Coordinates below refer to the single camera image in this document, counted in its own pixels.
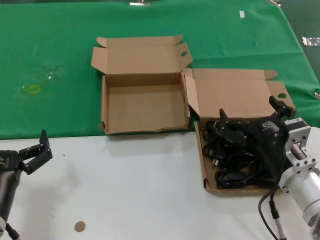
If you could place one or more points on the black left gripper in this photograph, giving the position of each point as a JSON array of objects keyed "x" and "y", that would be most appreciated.
[{"x": 8, "y": 172}]

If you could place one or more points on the cardboard box with wide lid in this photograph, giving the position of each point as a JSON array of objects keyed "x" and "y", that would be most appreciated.
[{"x": 232, "y": 92}]

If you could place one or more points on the small white scrap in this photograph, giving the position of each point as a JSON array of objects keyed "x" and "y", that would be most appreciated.
[{"x": 50, "y": 77}]

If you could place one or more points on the round brown cardboard disc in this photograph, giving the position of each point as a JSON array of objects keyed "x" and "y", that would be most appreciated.
[{"x": 80, "y": 226}]

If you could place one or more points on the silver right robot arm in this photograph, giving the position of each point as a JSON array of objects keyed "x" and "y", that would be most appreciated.
[{"x": 307, "y": 182}]

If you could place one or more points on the cardboard box with plain lid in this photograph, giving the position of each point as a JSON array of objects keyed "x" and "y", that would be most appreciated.
[{"x": 145, "y": 110}]

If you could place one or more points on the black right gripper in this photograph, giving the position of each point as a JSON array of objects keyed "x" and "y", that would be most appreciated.
[{"x": 268, "y": 140}]

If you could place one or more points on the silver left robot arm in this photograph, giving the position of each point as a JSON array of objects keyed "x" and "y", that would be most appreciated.
[{"x": 2, "y": 222}]

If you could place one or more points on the crumpled silver foil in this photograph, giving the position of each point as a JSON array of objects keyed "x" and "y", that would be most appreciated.
[{"x": 311, "y": 41}]

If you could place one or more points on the green table cloth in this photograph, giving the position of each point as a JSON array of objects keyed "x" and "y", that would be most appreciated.
[{"x": 50, "y": 37}]

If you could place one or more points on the white paper label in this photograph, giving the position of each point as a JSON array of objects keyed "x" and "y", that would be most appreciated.
[{"x": 241, "y": 14}]

